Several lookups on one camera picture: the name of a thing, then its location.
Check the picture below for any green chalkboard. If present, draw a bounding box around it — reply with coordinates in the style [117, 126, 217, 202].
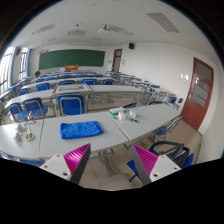
[39, 49, 105, 70]

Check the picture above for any blue chair far left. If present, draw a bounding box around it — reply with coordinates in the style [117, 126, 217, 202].
[8, 103, 27, 122]

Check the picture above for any grey right desk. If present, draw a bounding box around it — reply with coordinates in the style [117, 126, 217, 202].
[109, 104, 180, 142]

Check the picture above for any blue chair behind desk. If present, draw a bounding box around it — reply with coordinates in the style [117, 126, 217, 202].
[57, 95, 85, 116]

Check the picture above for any white tissue pack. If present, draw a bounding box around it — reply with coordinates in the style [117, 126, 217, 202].
[118, 112, 126, 121]

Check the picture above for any ceiling projector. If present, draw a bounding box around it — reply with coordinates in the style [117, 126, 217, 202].
[98, 25, 110, 33]

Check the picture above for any small brass bell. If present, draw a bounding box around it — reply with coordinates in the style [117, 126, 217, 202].
[26, 128, 34, 141]

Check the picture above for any framed tray on desk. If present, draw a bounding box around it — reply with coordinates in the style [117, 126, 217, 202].
[53, 84, 91, 95]

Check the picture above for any red far door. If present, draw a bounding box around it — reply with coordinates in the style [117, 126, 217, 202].
[112, 49, 122, 72]

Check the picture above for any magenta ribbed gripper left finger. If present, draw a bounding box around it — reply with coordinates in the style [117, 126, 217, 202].
[41, 144, 91, 184]

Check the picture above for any orange lectern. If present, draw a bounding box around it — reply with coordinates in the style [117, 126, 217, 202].
[64, 64, 79, 71]

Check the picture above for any blue chair near right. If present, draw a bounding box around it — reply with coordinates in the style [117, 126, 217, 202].
[127, 152, 194, 185]

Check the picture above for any grey desk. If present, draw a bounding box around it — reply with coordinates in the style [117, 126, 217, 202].
[40, 112, 128, 159]
[109, 104, 180, 142]
[0, 120, 44, 159]

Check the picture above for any blue towel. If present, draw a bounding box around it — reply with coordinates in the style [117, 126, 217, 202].
[60, 121, 103, 140]

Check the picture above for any red near door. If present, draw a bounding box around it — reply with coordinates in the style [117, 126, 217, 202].
[181, 58, 214, 130]

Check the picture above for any red door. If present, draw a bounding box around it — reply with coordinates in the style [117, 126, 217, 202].
[181, 58, 214, 130]
[112, 49, 122, 72]

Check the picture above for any green and white box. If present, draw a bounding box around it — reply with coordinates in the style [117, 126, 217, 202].
[109, 107, 126, 115]

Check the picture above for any grey left desk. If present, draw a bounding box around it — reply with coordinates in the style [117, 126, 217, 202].
[0, 120, 44, 159]

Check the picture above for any black wall speaker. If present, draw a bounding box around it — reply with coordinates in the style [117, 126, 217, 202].
[129, 43, 135, 50]

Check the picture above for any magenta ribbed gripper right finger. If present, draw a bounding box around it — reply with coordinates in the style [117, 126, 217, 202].
[131, 144, 180, 185]

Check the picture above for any grey centre desk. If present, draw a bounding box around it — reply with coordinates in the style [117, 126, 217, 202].
[40, 112, 128, 159]

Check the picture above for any second row long desk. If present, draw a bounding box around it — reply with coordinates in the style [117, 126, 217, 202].
[3, 84, 145, 111]

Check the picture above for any black backpack on chair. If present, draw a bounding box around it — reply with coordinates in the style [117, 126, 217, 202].
[149, 141, 190, 168]

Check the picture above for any blue chair under right desk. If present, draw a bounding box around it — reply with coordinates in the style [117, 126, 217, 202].
[153, 117, 181, 142]

